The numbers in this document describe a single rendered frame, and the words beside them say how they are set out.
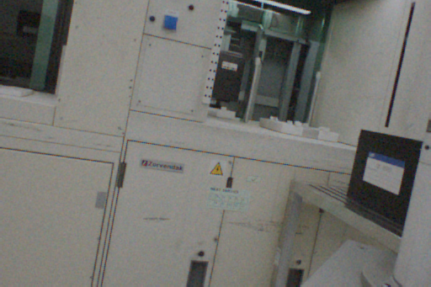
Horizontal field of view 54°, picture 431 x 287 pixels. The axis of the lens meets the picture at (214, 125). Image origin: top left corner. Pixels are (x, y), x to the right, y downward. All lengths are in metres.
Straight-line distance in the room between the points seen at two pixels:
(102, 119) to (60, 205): 0.23
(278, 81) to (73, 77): 1.29
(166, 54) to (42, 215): 0.49
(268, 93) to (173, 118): 1.09
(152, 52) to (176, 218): 0.43
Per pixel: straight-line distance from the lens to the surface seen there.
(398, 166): 0.95
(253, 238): 1.21
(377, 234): 0.87
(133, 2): 1.07
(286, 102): 2.09
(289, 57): 2.12
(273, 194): 1.19
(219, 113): 1.63
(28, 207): 1.11
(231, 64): 1.64
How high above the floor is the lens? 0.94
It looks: 4 degrees down
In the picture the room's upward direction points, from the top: 11 degrees clockwise
